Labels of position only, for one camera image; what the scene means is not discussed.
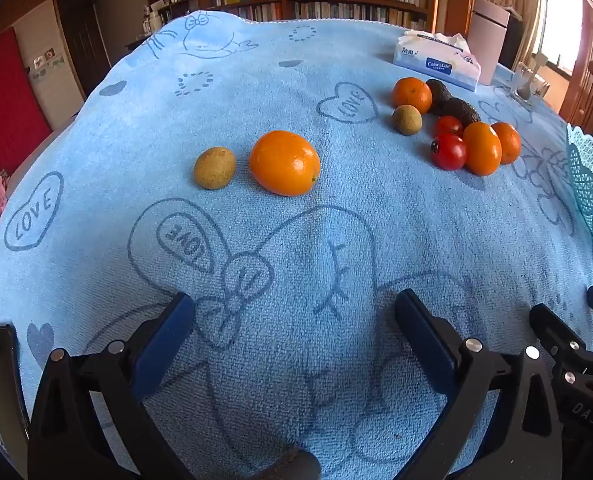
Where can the dark wooden door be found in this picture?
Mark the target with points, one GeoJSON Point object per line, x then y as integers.
{"type": "Point", "coordinates": [84, 35]}

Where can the small red tomato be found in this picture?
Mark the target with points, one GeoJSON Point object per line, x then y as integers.
{"type": "Point", "coordinates": [448, 125]}

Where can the dark brown avocado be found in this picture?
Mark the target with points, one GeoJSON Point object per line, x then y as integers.
{"type": "Point", "coordinates": [462, 110]}
{"type": "Point", "coordinates": [439, 94]}

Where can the tissue pack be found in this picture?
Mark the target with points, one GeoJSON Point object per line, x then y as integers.
{"type": "Point", "coordinates": [436, 62]}

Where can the red panel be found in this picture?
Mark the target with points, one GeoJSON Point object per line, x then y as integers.
{"type": "Point", "coordinates": [6, 105]}

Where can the large round orange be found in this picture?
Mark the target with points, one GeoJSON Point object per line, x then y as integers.
{"type": "Point", "coordinates": [284, 162]}

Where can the window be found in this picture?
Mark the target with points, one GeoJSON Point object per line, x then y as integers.
{"type": "Point", "coordinates": [559, 15]}

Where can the blue printed towel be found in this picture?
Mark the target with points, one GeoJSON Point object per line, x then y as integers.
{"type": "Point", "coordinates": [326, 240]}

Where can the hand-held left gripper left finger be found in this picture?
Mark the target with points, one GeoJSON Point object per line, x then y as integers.
{"type": "Point", "coordinates": [169, 340]}

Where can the clear drinking glass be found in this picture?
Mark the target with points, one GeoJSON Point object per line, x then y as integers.
{"type": "Point", "coordinates": [536, 87]}

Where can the oval orange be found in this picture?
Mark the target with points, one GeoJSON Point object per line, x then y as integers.
{"type": "Point", "coordinates": [481, 149]}
{"type": "Point", "coordinates": [510, 142]}

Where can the pink thermos bottle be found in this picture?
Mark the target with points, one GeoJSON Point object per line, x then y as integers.
{"type": "Point", "coordinates": [489, 35]}

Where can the small round mandarin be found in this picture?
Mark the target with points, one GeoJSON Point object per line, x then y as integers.
{"type": "Point", "coordinates": [411, 94]}

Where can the brownish green round fruit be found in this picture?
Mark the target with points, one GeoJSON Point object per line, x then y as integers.
{"type": "Point", "coordinates": [406, 120]}
{"type": "Point", "coordinates": [215, 168]}

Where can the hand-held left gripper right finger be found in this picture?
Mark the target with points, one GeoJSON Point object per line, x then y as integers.
{"type": "Point", "coordinates": [424, 340]}

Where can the small wooden shelf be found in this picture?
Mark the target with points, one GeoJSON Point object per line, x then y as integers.
{"type": "Point", "coordinates": [171, 0]}

